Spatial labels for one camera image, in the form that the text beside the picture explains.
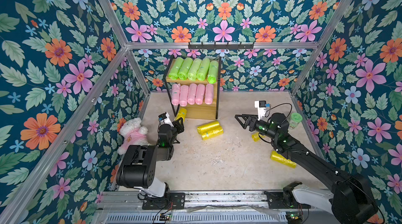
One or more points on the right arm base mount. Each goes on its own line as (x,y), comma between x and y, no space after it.
(284,199)

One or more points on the yellow roll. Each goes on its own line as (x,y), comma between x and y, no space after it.
(282,160)
(212,133)
(207,126)

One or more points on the white plush toy pink shirt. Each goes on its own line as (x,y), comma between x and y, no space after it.
(133,133)

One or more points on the black wall hook rail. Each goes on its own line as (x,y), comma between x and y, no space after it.
(220,46)

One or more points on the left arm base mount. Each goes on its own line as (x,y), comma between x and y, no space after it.
(169,201)

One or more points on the green roll diagonal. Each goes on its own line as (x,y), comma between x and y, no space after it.
(213,72)
(174,69)

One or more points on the yellow roll top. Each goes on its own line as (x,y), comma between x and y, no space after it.
(207,126)

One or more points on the aluminium front rail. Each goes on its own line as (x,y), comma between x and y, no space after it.
(226,197)

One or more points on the green roll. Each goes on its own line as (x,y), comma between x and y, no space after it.
(192,72)
(203,69)
(184,69)

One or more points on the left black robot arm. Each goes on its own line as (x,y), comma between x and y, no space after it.
(138,167)

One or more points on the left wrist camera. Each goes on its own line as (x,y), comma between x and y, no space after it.
(165,119)

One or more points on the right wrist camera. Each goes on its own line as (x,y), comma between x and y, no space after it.
(263,109)

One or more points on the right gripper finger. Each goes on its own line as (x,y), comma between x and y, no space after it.
(243,120)
(252,118)

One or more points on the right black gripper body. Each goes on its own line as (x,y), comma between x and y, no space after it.
(251,123)

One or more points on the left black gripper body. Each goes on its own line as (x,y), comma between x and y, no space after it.
(176,130)

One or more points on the yellow roll diagonal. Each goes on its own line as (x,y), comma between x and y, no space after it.
(181,114)
(256,137)

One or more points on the pink roll bottom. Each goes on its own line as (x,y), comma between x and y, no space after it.
(209,94)

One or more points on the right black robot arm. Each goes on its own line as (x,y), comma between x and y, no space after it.
(348,197)

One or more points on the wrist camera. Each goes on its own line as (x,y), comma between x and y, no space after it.
(165,119)
(263,109)

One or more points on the pink roll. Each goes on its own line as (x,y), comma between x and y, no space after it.
(175,96)
(184,89)
(209,94)
(191,94)
(200,94)

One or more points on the wooden three-tier shelf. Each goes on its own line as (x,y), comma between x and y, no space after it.
(204,111)

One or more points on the green lidded jar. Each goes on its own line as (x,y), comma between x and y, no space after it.
(294,120)

